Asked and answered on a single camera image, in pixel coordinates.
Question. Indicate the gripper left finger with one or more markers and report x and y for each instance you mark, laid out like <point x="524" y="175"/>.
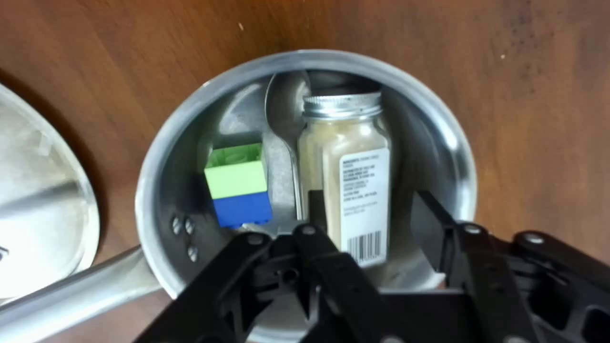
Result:
<point x="329" y="267"/>

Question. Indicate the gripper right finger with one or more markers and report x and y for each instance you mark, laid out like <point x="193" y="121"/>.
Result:
<point x="481" y="267"/>

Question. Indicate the glass spice bottle silver cap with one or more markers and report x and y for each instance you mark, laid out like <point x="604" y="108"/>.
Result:
<point x="355" y="162"/>

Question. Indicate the silver pot lid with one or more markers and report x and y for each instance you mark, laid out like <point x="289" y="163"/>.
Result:
<point x="43" y="190"/>

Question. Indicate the green and blue toy block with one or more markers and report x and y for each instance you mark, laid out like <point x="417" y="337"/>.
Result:
<point x="238" y="186"/>

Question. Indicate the silver metal spoon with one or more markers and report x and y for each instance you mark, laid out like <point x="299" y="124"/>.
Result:
<point x="286" y="114"/>

